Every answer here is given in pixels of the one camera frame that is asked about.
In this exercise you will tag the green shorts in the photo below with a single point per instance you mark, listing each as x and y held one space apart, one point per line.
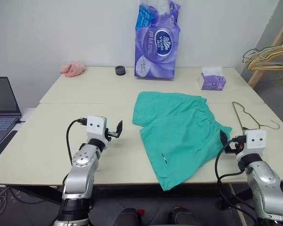
179 131

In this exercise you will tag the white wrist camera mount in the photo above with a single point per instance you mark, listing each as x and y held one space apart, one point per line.
95 128
255 141

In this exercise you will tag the wooden clothes rack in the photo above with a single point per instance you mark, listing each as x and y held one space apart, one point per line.
257 75

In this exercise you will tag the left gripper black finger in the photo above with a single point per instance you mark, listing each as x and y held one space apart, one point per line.
119 129

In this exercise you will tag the wooden table leg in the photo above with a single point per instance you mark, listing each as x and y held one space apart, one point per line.
237 204

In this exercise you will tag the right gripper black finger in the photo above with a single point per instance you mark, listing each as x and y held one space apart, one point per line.
224 140

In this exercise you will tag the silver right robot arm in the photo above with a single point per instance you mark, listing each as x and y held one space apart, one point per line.
266 183

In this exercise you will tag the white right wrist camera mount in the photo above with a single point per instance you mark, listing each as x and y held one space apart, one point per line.
255 141

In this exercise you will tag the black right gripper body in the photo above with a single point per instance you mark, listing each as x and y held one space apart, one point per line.
233 149

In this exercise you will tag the purple Vinda tissue pack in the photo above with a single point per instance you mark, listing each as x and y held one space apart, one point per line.
155 47

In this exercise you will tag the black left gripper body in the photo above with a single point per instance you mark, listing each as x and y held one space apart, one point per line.
112 135

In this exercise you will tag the black smartphone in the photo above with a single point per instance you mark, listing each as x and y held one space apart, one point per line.
5 142

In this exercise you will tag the grey laptop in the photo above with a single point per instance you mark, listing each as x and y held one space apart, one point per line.
2 106

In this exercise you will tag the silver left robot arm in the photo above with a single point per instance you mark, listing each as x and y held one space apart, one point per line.
80 174

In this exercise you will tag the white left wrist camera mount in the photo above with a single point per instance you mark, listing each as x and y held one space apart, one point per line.
95 128

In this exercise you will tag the dark rounded shape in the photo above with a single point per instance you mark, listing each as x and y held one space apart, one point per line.
184 217
127 217

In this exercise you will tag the purple tissue box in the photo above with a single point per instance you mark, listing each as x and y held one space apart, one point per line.
212 82

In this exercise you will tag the pink fluffy cloth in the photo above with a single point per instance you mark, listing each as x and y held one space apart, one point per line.
72 69

